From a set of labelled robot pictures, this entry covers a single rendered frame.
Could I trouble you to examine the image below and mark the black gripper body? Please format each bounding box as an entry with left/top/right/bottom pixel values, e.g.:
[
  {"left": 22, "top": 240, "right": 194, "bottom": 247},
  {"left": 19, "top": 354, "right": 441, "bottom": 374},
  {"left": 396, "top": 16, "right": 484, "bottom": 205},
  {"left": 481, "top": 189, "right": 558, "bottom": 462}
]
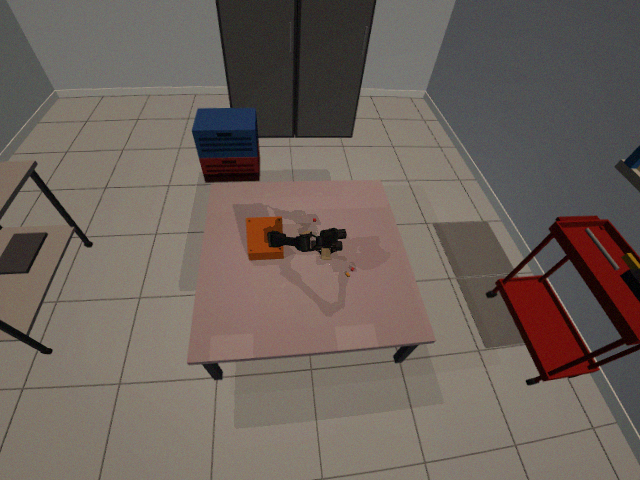
[{"left": 311, "top": 241, "right": 343, "bottom": 251}]

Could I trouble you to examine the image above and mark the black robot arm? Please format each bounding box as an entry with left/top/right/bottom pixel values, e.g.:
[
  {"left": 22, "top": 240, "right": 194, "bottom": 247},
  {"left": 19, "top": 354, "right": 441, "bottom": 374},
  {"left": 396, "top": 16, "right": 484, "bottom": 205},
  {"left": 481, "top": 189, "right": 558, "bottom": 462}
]
[{"left": 267, "top": 228, "right": 347, "bottom": 252}]

